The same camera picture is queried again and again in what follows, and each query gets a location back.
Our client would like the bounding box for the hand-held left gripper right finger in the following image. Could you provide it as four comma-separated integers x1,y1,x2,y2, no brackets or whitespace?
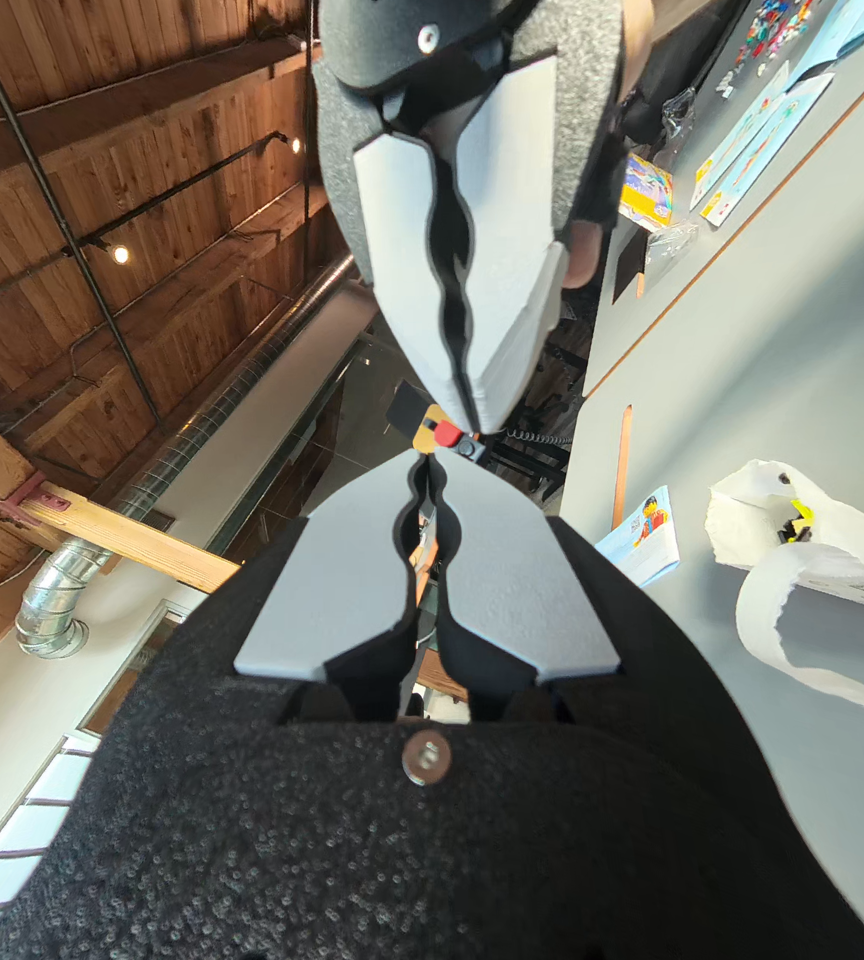
429,450,623,688

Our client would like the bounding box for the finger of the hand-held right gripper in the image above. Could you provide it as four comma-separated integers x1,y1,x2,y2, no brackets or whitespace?
452,54,568,436
351,128,478,430

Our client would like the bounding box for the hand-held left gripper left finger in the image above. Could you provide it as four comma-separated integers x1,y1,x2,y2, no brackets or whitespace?
234,450,425,684

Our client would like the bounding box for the small red lego piece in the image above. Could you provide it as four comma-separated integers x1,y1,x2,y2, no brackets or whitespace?
429,420,482,457

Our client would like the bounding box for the torn printed white paper bag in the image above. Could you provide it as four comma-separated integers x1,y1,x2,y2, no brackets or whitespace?
702,458,864,721

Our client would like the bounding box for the colourful lego pile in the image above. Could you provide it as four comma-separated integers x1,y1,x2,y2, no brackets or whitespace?
735,0,811,69

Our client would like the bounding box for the person's right hand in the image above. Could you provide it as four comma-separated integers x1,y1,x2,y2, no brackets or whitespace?
560,0,655,292

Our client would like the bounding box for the white blue instruction leaflet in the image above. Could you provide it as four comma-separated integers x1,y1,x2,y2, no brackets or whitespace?
597,485,683,589

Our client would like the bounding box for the small yellow white box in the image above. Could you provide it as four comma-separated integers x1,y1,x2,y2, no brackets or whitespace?
617,150,676,234

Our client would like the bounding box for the light wooden beam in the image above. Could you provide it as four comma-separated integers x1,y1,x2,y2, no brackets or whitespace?
0,390,241,595

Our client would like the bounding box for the small colourful leaflet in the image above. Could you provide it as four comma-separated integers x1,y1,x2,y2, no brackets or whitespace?
690,60,838,229

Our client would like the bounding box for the black ceiling conduit pipe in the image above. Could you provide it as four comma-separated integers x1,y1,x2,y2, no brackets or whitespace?
0,0,163,436

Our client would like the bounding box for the open blue instruction booklet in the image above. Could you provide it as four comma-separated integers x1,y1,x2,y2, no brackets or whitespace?
792,0,864,84

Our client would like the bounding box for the white framed window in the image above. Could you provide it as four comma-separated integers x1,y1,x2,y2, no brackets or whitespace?
0,600,185,924

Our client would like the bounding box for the long ceiling duct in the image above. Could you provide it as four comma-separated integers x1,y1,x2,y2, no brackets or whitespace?
95,255,380,519

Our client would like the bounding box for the silver metal duct pipe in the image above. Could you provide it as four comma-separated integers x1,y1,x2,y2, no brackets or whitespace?
15,540,118,661

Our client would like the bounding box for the red metal bracket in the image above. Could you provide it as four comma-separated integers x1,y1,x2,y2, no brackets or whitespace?
0,473,65,519

